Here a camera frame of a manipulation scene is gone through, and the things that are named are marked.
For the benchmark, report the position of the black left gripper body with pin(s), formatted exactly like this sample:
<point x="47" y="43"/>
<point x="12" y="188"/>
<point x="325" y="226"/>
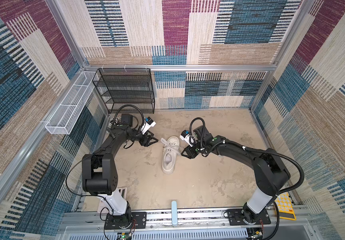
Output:
<point x="141" y="139"/>

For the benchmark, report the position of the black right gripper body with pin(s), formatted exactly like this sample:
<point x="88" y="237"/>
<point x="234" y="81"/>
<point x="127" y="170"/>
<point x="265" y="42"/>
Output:
<point x="194" y="151"/>

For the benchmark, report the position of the white canvas sneaker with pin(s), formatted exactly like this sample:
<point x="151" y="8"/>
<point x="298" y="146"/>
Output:
<point x="168" y="169"/>

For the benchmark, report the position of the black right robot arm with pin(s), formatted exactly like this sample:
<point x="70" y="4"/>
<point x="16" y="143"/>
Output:
<point x="269" y="170"/>

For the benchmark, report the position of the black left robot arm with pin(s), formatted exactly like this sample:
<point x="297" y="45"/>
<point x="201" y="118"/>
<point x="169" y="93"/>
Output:
<point x="99" y="172"/>

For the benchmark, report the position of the clear tube of coloured pencils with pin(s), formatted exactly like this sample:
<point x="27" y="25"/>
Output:
<point x="115" y="121"/>

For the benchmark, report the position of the pink white flat device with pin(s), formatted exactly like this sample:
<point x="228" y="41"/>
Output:
<point x="121" y="192"/>

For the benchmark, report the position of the yellow calculator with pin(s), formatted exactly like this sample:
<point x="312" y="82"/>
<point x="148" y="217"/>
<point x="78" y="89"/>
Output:
<point x="285" y="207"/>

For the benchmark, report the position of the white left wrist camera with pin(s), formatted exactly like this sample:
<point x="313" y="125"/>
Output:
<point x="149" y="123"/>

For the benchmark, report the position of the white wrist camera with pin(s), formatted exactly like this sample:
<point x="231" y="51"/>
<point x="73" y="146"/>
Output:
<point x="187" y="137"/>
<point x="149" y="123"/>

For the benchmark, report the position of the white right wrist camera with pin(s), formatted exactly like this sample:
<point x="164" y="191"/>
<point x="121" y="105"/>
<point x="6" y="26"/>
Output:
<point x="187" y="137"/>

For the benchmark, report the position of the black wire mesh shelf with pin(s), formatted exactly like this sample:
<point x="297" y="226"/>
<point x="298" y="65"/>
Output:
<point x="118" y="87"/>

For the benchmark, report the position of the light blue handle bar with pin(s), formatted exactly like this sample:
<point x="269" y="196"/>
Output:
<point x="174" y="213"/>

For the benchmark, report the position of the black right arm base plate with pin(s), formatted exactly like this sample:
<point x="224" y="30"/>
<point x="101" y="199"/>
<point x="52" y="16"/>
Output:
<point x="242" y="217"/>

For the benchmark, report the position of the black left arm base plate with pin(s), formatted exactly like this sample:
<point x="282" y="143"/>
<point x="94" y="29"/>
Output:
<point x="126" y="221"/>

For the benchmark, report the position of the white wire mesh basket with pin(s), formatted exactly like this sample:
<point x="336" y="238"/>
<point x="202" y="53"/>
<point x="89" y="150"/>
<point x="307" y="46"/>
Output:
<point x="67" y="113"/>

